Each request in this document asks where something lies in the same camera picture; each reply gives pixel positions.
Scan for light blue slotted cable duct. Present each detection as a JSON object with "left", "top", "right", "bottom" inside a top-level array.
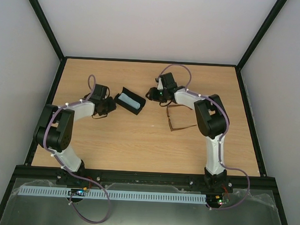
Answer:
[{"left": 18, "top": 186, "right": 206, "bottom": 205}]

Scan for right controller board with leds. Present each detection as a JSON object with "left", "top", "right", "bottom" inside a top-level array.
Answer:
[{"left": 206, "top": 194, "right": 230, "bottom": 206}]

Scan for purple cable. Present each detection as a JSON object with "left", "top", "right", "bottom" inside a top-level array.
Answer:
[
  {"left": 152, "top": 63, "right": 256, "bottom": 214},
  {"left": 39, "top": 73, "right": 117, "bottom": 225}
]

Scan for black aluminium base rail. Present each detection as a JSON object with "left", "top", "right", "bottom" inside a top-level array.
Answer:
[{"left": 13, "top": 164, "right": 277, "bottom": 196}]

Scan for brown translucent sunglasses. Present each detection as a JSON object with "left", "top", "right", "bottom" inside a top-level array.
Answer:
[{"left": 166, "top": 104, "right": 197, "bottom": 131}]

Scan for black sunglasses case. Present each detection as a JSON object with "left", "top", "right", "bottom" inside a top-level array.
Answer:
[{"left": 114, "top": 87, "right": 146, "bottom": 115}]

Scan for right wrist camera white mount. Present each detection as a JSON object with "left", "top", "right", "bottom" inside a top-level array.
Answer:
[{"left": 155, "top": 78, "right": 164, "bottom": 91}]

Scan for left controller board with leds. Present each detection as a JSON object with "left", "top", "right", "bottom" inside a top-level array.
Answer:
[{"left": 67, "top": 187, "right": 90, "bottom": 197}]

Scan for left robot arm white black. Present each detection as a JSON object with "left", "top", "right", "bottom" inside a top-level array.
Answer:
[{"left": 33, "top": 84, "right": 116, "bottom": 178}]

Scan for light blue cleaning cloth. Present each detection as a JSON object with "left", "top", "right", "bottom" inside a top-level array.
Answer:
[{"left": 118, "top": 93, "right": 140, "bottom": 110}]

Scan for controller board with leds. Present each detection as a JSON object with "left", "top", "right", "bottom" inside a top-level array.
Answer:
[
  {"left": 206, "top": 194, "right": 230, "bottom": 206},
  {"left": 67, "top": 187, "right": 90, "bottom": 197}
]

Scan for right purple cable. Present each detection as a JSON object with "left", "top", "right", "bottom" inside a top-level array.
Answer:
[{"left": 152, "top": 63, "right": 256, "bottom": 214}]

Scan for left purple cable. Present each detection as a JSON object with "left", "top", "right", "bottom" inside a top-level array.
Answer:
[{"left": 39, "top": 73, "right": 117, "bottom": 225}]

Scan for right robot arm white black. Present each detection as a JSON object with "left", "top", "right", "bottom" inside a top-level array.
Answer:
[{"left": 146, "top": 73, "right": 230, "bottom": 191}]

